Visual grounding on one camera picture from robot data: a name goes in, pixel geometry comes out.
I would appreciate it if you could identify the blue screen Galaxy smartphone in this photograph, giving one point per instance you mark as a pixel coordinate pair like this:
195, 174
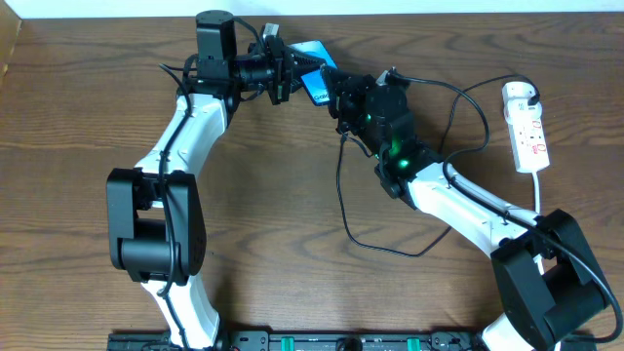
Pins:
313, 82

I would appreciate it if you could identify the white power strip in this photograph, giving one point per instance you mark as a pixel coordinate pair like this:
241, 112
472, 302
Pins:
528, 142

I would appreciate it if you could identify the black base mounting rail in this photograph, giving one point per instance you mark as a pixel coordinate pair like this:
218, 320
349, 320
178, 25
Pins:
267, 341

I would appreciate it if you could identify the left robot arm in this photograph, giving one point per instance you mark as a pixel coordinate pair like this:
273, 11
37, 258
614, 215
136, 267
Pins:
156, 229

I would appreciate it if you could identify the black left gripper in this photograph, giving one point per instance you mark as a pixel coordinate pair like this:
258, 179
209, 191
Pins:
281, 69

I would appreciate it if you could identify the white USB charger plug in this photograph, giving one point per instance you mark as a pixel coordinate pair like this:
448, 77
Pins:
520, 96

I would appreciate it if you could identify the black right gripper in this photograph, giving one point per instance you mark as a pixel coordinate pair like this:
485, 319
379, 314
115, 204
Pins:
334, 91

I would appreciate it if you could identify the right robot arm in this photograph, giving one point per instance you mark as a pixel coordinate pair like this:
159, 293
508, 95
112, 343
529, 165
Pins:
553, 291

